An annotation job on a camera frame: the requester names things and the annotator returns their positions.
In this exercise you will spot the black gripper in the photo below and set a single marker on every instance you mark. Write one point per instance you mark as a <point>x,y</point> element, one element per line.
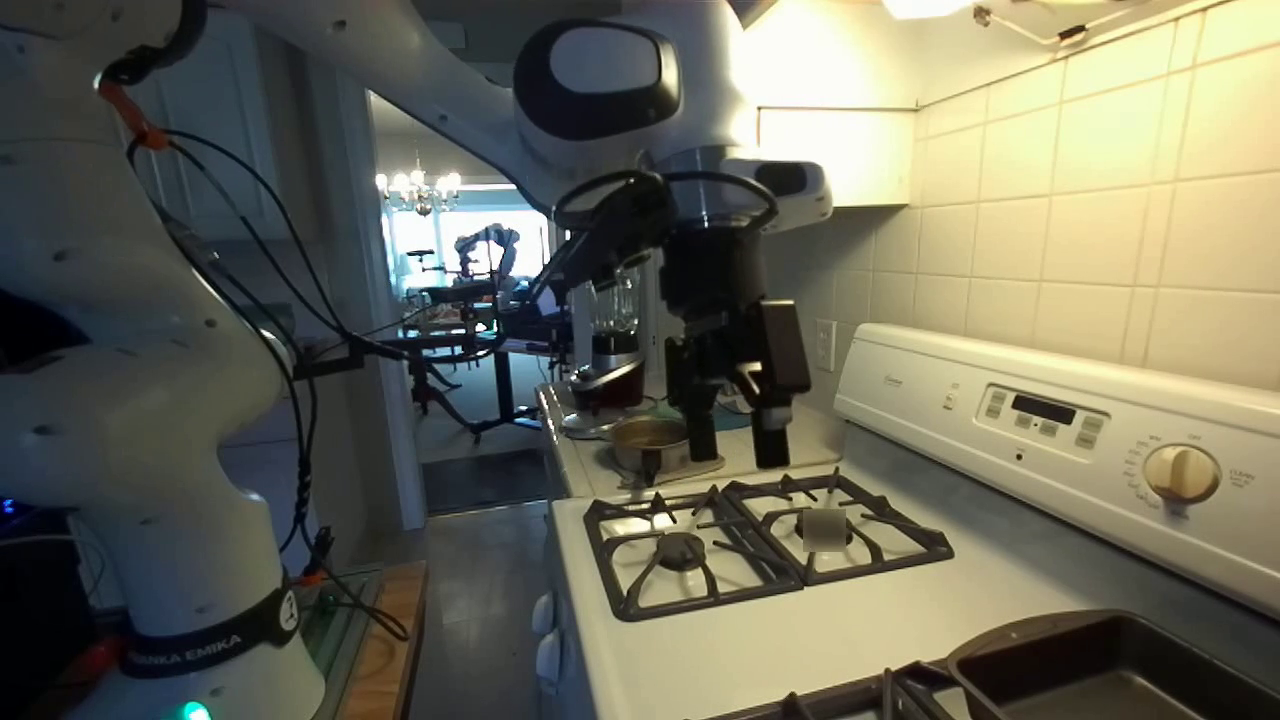
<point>713,285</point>

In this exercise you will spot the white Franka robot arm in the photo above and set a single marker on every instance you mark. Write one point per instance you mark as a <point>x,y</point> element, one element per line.
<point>121,443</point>

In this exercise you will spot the blue cloth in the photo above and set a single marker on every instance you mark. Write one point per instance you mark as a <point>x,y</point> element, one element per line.
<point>738,418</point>

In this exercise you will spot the small metal pot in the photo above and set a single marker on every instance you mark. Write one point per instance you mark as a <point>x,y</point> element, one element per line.
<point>643,436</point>

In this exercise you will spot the glass blender jar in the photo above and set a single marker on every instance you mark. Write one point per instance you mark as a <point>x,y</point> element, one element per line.
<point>622,323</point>

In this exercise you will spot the dark pot on counter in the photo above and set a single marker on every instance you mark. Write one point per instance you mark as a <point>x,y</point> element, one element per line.
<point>606,386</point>

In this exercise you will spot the dark blue armchair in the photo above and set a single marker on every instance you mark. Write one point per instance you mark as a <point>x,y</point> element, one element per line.
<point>521,323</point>

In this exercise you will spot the black cast iron burner grate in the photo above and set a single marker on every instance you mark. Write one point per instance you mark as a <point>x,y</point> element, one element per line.
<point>880,561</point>
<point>907,684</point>
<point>704,601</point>

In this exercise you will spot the white upper kitchen cabinet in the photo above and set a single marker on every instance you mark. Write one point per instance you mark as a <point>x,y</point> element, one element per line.
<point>854,163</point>

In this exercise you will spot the dark floor mat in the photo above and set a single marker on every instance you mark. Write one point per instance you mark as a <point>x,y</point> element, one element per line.
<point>485,481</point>

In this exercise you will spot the stove digital display panel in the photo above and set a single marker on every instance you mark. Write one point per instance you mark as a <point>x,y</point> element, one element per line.
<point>1042,408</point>

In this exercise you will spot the white range hood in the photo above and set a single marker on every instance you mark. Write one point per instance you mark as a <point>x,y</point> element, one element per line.
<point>826,54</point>

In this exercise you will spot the white gas stove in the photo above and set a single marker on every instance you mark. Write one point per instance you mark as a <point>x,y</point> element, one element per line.
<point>1042,561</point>

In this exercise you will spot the lit chandelier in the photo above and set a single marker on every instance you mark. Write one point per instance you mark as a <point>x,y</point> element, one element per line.
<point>418,188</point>

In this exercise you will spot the white hood light fixture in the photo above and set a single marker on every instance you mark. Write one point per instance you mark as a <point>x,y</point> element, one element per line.
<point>924,4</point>

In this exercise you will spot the cream stove timer knob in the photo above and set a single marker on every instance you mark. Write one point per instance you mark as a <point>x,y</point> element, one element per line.
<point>1182,474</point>

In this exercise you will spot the wooden base board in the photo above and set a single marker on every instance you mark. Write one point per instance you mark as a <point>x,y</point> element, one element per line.
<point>387,665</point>

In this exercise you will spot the white tall cabinet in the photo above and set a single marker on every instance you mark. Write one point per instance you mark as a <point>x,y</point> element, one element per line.
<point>266,144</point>

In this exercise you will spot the white wall outlet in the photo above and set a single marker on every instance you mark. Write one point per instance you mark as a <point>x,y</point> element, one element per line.
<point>826,346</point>

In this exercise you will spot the black camera tripod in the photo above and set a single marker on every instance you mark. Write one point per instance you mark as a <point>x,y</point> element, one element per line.
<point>403,346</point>

